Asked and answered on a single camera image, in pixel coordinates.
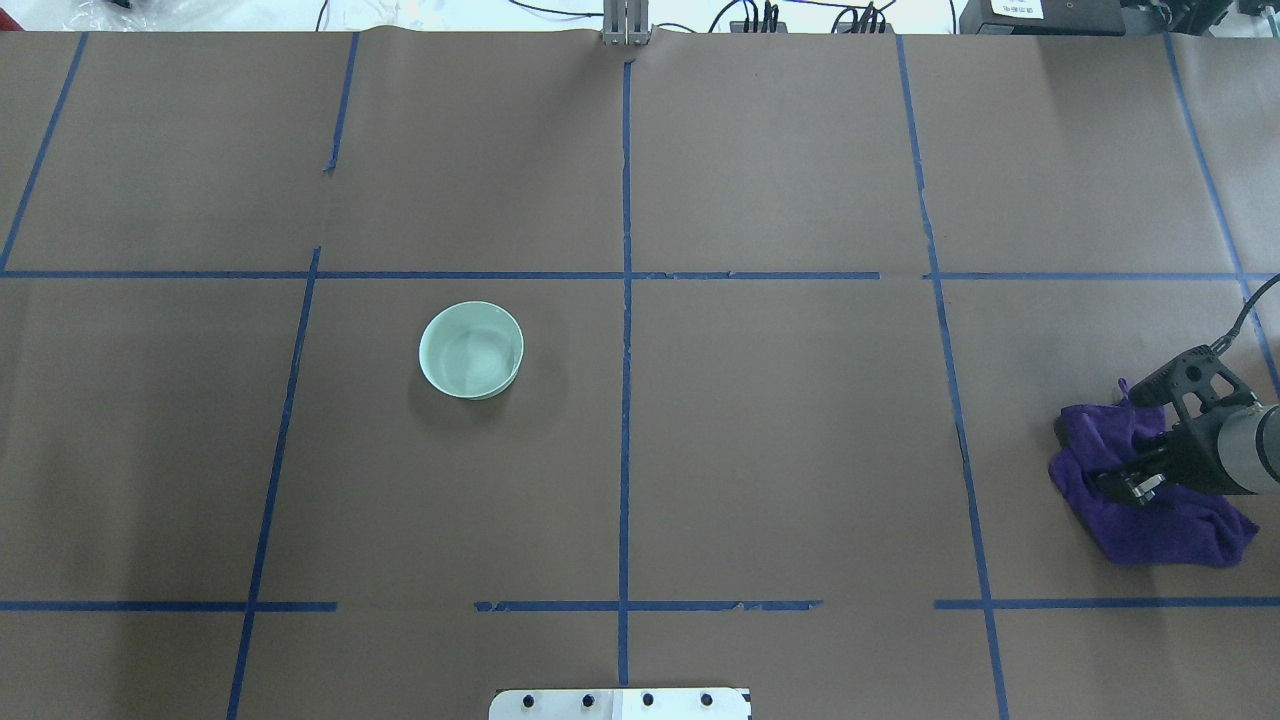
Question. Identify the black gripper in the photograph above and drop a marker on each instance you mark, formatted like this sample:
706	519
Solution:
1193	455

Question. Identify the mint green bowl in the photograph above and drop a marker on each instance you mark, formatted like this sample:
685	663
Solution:
472	350

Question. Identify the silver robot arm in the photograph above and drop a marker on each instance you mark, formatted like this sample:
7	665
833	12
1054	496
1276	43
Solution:
1231	451

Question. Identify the black desktop box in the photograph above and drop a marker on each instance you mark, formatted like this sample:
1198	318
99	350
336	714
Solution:
1065	18

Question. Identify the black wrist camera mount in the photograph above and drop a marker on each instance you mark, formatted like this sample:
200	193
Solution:
1200	389

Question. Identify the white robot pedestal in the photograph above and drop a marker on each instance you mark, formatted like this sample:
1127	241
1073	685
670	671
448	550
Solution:
623	703

